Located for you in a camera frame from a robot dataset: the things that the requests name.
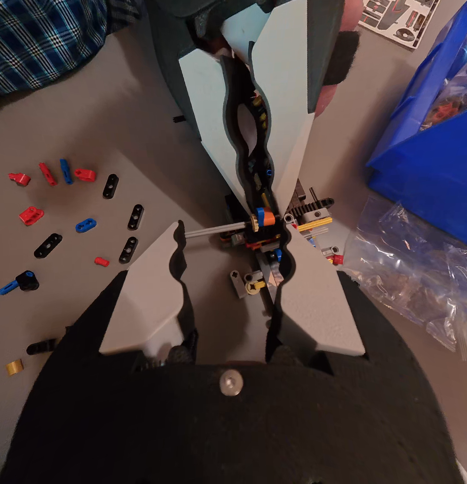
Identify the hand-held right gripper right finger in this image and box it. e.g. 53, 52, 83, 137
265, 224, 366, 364

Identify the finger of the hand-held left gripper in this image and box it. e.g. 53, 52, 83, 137
179, 48, 257, 214
222, 0, 316, 211

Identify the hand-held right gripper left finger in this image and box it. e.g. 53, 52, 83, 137
99, 220, 198, 366

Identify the multicoloured lego assembly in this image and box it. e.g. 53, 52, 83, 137
219, 91, 334, 288

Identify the long grey lego axle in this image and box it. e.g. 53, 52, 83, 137
185, 222, 254, 239

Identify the grey and red lego connector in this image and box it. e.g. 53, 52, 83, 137
320, 246, 344, 266

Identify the tan lego gear piece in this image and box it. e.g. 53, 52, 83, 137
244, 270, 266, 296

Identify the lego sticker sheet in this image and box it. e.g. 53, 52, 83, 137
357, 0, 441, 50

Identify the long red lego pin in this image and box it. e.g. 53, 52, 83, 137
39, 163, 58, 187

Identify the person's left hand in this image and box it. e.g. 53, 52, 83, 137
315, 0, 366, 115

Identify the black round disc piece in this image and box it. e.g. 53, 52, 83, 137
119, 236, 139, 264

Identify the clear plastic bag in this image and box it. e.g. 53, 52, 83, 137
342, 196, 467, 361
420, 45, 467, 131

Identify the black connector with blue pin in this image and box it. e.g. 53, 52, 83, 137
0, 270, 40, 295

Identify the blue plaid clothing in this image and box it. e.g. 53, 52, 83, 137
0, 0, 140, 96

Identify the blue plastic bin lid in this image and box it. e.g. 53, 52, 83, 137
366, 0, 467, 239

